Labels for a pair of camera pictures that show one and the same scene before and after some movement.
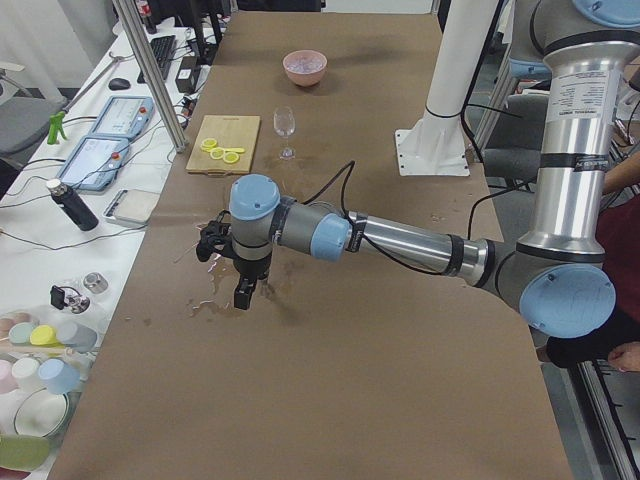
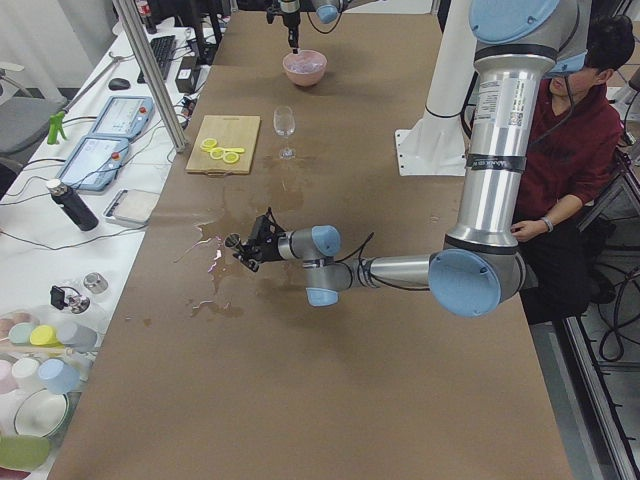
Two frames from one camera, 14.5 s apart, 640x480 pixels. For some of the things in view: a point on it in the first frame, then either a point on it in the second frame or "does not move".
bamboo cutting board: (229, 131) does not move
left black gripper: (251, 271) -> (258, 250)
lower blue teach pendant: (94, 163) does not move
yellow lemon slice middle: (217, 153) does not move
